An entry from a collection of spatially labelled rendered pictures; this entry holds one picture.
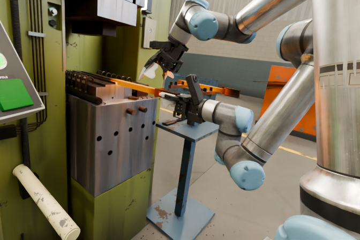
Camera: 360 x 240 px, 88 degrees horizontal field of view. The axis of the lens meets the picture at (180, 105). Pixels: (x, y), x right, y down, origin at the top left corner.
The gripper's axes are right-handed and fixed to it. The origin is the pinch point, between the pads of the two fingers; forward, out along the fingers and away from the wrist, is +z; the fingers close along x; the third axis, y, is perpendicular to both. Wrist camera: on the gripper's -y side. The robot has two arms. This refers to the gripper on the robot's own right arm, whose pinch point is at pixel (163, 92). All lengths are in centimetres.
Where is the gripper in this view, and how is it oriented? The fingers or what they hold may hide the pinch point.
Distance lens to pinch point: 75.9
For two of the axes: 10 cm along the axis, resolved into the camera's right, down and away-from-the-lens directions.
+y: -1.1, 9.7, 2.4
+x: 5.8, -1.3, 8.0
